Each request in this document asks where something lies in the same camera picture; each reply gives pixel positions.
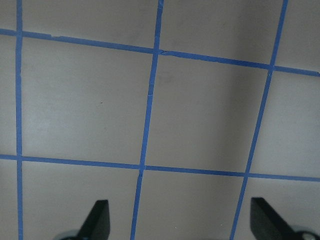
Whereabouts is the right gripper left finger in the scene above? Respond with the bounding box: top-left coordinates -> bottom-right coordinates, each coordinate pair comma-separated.
75,199 -> 111,240

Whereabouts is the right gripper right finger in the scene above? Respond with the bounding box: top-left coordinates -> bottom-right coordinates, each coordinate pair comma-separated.
249,197 -> 300,240

